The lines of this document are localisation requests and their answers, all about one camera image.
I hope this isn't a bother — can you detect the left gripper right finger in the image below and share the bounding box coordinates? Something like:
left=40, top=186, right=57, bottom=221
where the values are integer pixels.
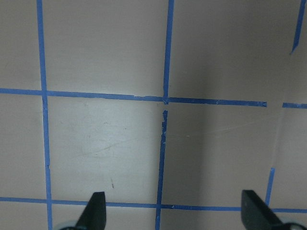
left=241, top=190, right=283, bottom=230

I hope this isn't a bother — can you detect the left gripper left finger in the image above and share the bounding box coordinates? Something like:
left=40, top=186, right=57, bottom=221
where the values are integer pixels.
left=75, top=192, right=106, bottom=230

